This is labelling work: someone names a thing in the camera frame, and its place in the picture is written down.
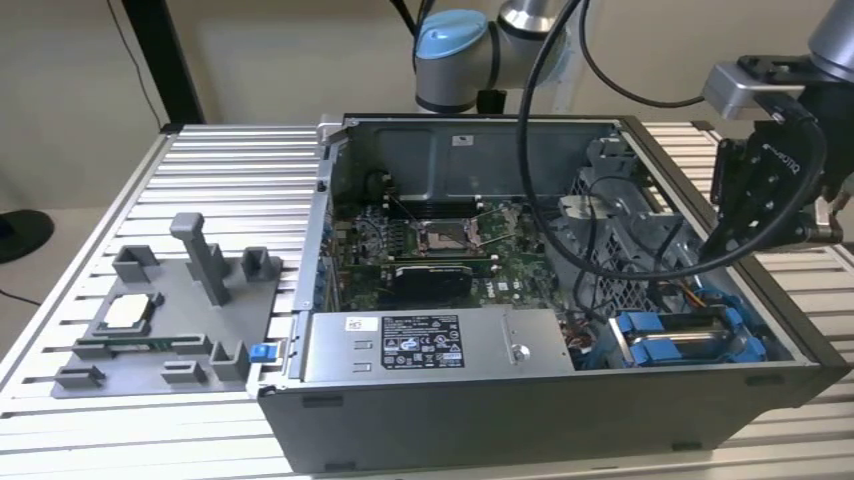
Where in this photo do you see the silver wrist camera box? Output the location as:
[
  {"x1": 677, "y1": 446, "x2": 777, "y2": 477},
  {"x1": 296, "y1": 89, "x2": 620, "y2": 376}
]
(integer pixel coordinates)
[{"x1": 701, "y1": 60, "x2": 813, "y2": 121}]

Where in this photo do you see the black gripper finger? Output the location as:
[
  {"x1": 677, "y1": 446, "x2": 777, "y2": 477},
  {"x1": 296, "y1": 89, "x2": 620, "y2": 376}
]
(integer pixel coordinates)
[
  {"x1": 705, "y1": 199, "x2": 779, "y2": 259},
  {"x1": 793, "y1": 204, "x2": 843, "y2": 246}
]

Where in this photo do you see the black metal post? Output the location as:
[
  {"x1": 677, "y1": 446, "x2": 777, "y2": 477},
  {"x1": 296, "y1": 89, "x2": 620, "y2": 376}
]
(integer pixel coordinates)
[{"x1": 123, "y1": 0, "x2": 208, "y2": 126}]

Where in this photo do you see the dark grey PC case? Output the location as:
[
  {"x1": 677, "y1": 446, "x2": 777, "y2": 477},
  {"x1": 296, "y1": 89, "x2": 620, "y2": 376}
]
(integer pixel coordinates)
[{"x1": 246, "y1": 112, "x2": 854, "y2": 476}]

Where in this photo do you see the grey perforated drive cage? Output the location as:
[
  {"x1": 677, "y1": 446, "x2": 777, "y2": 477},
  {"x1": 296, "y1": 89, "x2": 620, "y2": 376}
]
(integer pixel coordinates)
[{"x1": 539, "y1": 137, "x2": 742, "y2": 321}]

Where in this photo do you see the black graphics card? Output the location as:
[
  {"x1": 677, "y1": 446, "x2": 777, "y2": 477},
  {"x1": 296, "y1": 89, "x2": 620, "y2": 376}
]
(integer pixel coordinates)
[{"x1": 383, "y1": 263, "x2": 475, "y2": 307}]

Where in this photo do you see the thin metal locking lever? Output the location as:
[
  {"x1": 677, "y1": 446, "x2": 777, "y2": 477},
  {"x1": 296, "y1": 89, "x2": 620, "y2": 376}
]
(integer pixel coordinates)
[
  {"x1": 386, "y1": 192, "x2": 428, "y2": 226},
  {"x1": 483, "y1": 207, "x2": 534, "y2": 246}
]

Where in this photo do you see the thin black wire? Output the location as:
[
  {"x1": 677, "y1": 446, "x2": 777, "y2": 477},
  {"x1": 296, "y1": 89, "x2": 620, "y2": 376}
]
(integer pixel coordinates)
[{"x1": 572, "y1": 177, "x2": 642, "y2": 321}]

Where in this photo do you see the silver power supply box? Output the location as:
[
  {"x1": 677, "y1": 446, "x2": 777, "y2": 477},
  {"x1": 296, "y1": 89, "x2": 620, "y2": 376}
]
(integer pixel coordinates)
[{"x1": 296, "y1": 308, "x2": 579, "y2": 381}]

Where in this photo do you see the black cable bundle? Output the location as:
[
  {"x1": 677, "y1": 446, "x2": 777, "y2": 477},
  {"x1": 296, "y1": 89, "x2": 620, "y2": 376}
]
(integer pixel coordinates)
[{"x1": 388, "y1": 0, "x2": 435, "y2": 36}]

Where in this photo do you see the yellow red disk wire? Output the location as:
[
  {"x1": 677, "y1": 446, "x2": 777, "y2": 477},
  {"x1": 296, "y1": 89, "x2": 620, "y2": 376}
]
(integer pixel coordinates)
[{"x1": 656, "y1": 282, "x2": 713, "y2": 309}]

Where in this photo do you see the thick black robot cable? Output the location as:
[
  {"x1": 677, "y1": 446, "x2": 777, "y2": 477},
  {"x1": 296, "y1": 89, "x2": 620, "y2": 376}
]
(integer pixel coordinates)
[{"x1": 518, "y1": 0, "x2": 833, "y2": 277}]

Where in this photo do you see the thin black wall cable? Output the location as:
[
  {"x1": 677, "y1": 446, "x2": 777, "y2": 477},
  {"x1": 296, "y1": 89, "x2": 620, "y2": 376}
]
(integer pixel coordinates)
[{"x1": 105, "y1": 0, "x2": 172, "y2": 134}]

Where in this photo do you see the CPU socket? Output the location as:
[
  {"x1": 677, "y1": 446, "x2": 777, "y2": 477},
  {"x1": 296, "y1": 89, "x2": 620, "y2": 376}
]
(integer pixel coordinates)
[{"x1": 416, "y1": 217, "x2": 486, "y2": 251}]

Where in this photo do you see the metal socket cover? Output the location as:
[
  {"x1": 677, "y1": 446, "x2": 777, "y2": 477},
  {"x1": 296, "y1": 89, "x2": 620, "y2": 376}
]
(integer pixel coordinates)
[{"x1": 464, "y1": 205, "x2": 520, "y2": 246}]

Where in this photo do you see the silver CPU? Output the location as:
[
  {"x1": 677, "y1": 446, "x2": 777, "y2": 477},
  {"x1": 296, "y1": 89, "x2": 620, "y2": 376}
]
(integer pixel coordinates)
[{"x1": 97, "y1": 294, "x2": 159, "y2": 331}]

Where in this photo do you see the red and black wire bundle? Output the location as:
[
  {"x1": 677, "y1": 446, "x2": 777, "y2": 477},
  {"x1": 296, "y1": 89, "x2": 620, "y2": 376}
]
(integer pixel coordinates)
[{"x1": 564, "y1": 312, "x2": 606, "y2": 364}]

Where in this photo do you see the blue disk wire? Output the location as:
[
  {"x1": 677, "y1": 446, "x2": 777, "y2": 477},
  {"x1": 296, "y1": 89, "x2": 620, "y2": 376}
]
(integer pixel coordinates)
[{"x1": 693, "y1": 284, "x2": 746, "y2": 314}]

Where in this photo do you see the thin black camera cable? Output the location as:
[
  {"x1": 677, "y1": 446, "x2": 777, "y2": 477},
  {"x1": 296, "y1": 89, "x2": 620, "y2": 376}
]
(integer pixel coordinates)
[{"x1": 572, "y1": 0, "x2": 707, "y2": 107}]

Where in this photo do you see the grey disk bay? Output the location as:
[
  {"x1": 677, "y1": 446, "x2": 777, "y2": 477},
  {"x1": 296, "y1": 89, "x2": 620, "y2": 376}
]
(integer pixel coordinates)
[{"x1": 606, "y1": 279, "x2": 799, "y2": 371}]

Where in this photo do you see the black round stand base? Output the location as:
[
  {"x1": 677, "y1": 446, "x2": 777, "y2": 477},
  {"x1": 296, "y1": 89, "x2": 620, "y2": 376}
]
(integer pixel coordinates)
[{"x1": 0, "y1": 209, "x2": 55, "y2": 264}]

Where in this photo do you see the green motherboard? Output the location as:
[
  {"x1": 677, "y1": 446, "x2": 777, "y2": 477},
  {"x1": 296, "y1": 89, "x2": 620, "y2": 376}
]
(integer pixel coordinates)
[{"x1": 330, "y1": 199, "x2": 582, "y2": 309}]

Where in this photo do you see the grey parts rack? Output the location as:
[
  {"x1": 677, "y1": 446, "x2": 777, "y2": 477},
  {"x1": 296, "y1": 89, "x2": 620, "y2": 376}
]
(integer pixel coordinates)
[{"x1": 51, "y1": 212, "x2": 286, "y2": 401}]

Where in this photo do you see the black RAM slot row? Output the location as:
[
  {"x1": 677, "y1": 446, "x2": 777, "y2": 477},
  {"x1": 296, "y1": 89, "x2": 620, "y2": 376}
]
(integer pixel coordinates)
[
  {"x1": 384, "y1": 251, "x2": 500, "y2": 265},
  {"x1": 384, "y1": 194, "x2": 487, "y2": 212}
]

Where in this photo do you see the green RAM stick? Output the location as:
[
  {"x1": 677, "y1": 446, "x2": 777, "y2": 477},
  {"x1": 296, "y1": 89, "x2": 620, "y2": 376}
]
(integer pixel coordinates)
[{"x1": 76, "y1": 335, "x2": 205, "y2": 351}]

